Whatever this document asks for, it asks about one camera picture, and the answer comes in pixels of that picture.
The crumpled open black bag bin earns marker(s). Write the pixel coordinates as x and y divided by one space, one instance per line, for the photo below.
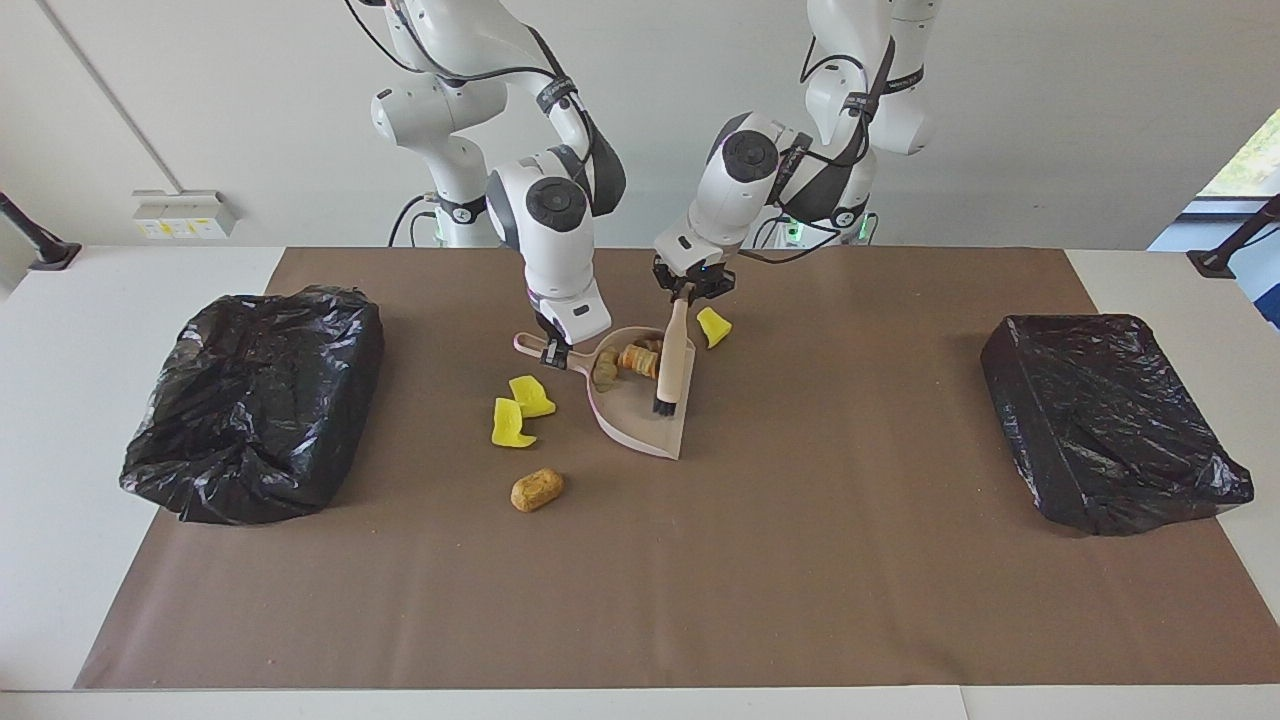
250 400

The pink plastic dustpan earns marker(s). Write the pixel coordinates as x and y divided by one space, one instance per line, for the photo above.
640 420

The yellow sponge piece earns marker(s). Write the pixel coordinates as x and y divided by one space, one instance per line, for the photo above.
531 396
715 328
512 425

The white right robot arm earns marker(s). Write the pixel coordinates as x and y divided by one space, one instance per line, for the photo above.
555 250

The brown sponge chunk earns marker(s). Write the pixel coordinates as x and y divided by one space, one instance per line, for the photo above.
537 490

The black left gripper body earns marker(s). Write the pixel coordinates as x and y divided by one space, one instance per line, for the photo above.
700 282

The brown table mat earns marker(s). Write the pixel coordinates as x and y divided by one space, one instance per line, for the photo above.
900 600

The flat taut black bag bin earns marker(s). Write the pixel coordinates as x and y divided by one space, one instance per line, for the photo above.
1100 420

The beige brush black bristles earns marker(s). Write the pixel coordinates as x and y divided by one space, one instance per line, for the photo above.
672 370

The white wall socket box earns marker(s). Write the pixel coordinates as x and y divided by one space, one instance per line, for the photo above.
183 213

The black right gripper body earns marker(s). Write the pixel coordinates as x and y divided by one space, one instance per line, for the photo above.
553 337

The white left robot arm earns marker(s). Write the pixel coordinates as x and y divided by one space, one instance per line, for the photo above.
730 190

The window with dark frame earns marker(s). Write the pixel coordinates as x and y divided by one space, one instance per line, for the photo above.
1250 165

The black angled stand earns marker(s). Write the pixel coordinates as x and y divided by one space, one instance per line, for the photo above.
45 250
1225 258

